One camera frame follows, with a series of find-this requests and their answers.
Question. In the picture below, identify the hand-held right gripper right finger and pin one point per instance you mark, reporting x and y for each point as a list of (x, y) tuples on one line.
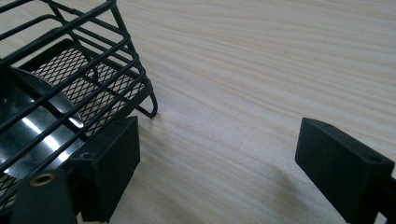
[(339, 168)]

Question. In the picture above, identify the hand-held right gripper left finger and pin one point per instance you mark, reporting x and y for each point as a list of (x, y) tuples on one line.
[(106, 174)]

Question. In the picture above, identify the glossy black dish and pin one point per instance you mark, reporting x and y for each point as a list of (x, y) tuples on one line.
[(37, 137)]

